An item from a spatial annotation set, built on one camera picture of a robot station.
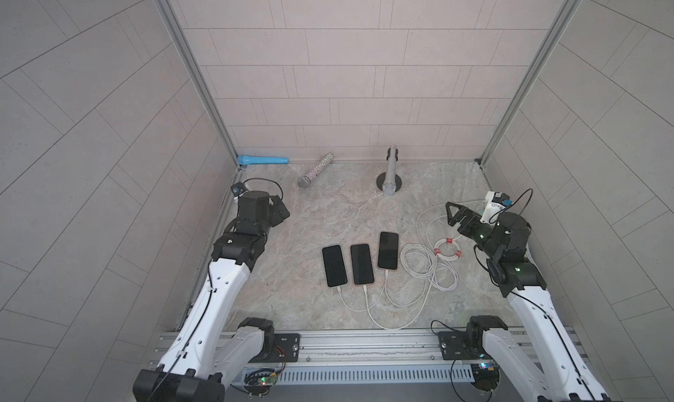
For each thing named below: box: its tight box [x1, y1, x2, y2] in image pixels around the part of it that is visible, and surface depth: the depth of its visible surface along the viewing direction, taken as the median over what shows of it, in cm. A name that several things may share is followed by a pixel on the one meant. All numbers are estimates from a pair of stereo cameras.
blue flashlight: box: [236, 155, 290, 166], surface depth 118 cm
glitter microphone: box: [297, 151, 335, 188], surface depth 111 cm
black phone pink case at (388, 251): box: [376, 231, 400, 272], surface depth 91 cm
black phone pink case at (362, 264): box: [350, 244, 375, 286], surface depth 88 cm
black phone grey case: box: [321, 244, 348, 288], surface depth 87 cm
